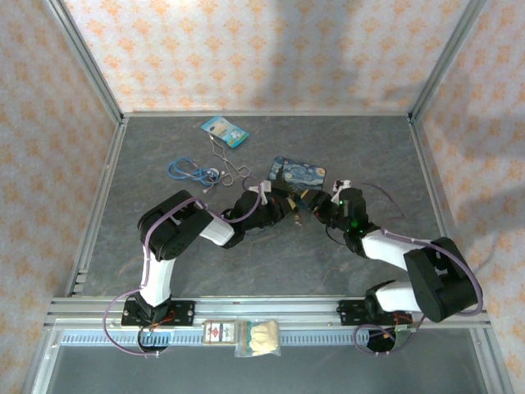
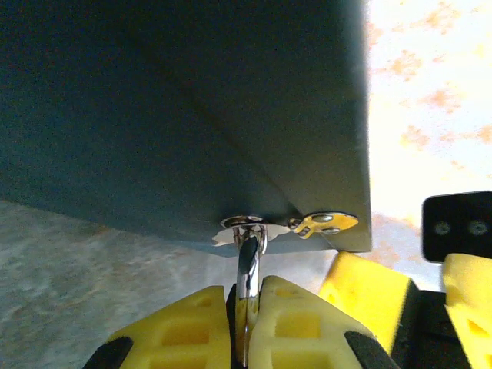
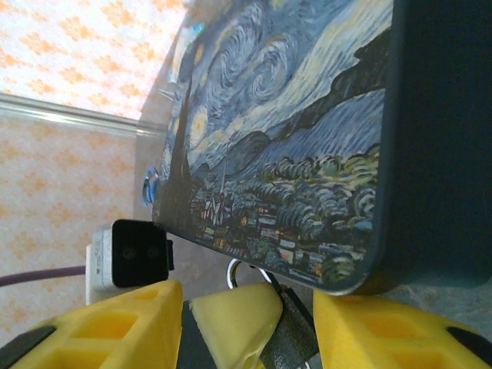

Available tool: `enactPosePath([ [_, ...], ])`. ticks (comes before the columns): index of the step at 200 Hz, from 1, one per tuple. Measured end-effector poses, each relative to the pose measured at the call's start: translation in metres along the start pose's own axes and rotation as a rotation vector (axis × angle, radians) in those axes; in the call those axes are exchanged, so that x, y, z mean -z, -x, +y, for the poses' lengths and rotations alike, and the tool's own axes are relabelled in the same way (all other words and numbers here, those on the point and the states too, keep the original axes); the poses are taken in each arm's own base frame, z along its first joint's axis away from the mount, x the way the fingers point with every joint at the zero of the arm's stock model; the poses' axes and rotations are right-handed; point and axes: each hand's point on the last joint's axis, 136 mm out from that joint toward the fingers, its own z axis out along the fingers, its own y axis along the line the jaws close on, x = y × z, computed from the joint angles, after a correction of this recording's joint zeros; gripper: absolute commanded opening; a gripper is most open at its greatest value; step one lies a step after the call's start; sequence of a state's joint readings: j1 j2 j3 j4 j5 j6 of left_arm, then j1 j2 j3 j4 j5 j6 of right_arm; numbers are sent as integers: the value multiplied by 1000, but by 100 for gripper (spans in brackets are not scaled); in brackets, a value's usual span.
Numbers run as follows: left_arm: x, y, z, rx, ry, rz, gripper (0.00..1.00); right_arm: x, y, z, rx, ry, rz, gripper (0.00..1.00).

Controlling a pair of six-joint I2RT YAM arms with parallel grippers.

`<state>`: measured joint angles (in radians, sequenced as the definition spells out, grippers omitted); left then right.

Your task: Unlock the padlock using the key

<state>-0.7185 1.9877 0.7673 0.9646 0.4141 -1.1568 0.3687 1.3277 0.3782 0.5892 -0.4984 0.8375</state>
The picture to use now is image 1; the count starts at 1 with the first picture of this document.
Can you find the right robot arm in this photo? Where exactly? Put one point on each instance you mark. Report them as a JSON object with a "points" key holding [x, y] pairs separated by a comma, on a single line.
{"points": [[439, 275]]}

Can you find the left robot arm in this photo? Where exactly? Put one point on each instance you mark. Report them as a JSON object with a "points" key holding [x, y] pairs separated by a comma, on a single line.
{"points": [[176, 230]]}

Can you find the starry night print case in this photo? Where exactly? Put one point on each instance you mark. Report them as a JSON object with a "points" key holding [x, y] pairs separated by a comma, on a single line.
{"points": [[297, 174]]}

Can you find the blue stethoscope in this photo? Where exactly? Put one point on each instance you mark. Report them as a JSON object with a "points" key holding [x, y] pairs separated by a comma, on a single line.
{"points": [[188, 170]]}

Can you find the blue snack packet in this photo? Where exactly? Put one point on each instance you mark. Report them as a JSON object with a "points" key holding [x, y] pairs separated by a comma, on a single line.
{"points": [[225, 131]]}

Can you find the clear bag with cream items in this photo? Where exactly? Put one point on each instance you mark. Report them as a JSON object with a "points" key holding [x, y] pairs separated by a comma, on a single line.
{"points": [[259, 337]]}

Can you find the red print packet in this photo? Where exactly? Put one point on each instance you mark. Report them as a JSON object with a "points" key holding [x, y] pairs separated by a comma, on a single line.
{"points": [[219, 332]]}

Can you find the aluminium table edge rail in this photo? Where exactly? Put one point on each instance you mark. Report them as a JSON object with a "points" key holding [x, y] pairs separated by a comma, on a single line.
{"points": [[447, 213], [96, 209], [266, 113]]}

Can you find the wide aluminium mounting rail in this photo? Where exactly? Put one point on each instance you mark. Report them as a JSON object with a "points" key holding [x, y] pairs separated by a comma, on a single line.
{"points": [[270, 310]]}

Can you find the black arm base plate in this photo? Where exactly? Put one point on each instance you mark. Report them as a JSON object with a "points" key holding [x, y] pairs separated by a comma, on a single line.
{"points": [[180, 314], [352, 312]]}

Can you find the aluminium corner post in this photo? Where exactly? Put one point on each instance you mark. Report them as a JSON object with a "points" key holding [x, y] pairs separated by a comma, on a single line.
{"points": [[88, 61], [447, 57]]}

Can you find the aluminium frame leg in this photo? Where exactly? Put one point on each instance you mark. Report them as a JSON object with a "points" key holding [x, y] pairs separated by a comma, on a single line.
{"points": [[494, 361], [39, 361]]}

